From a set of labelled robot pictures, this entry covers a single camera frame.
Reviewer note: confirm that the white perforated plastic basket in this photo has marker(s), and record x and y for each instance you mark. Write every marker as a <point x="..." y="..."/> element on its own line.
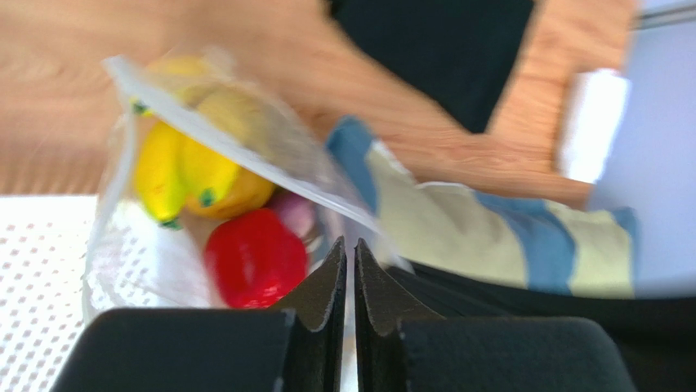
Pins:
<point x="51" y="285"/>

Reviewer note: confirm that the black folded cloth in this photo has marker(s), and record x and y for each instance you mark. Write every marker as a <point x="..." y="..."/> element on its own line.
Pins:
<point x="460" y="53"/>

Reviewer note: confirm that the white rolled towel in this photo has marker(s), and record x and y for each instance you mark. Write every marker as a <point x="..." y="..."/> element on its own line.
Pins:
<point x="594" y="110"/>

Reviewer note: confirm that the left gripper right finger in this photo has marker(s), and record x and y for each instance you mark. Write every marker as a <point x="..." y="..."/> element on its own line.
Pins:
<point x="402" y="345"/>

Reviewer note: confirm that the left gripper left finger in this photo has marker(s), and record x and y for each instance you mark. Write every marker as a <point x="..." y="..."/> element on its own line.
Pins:
<point x="295" y="345"/>

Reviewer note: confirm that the yellow fake bananas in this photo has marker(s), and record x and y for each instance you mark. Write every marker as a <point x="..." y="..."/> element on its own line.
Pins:
<point x="176" y="172"/>

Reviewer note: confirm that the clear zip top bag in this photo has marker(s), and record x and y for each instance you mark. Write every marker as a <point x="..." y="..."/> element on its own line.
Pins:
<point x="295" y="162"/>

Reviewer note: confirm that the red fake fruit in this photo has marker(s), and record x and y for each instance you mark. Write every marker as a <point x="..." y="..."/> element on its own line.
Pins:
<point x="255" y="260"/>

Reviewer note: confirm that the plaid checkered pillow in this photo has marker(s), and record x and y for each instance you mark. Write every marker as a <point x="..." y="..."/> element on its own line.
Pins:
<point x="528" y="243"/>

